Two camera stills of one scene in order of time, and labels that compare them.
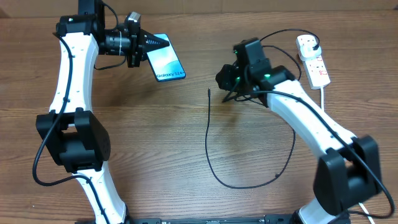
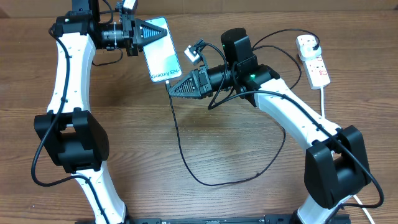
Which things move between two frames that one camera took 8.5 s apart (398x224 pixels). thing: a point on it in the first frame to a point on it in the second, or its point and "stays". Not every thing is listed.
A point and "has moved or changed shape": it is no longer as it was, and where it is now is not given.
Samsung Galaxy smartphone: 165,61 has moved or changed shape
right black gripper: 227,77 to 201,91
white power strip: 316,72 stays
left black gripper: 140,46 to 142,26
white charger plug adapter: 305,46 stays
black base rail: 267,219 stays
